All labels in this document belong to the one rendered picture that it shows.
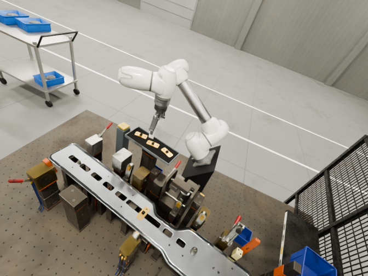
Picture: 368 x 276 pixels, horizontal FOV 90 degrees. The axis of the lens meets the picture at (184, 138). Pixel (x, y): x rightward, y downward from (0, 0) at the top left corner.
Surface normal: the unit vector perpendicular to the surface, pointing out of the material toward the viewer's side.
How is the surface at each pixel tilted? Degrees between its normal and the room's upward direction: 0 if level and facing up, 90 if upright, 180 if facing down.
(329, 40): 90
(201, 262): 0
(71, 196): 0
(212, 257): 0
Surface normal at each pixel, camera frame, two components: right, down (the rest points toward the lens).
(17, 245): 0.27, -0.72
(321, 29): -0.33, 0.55
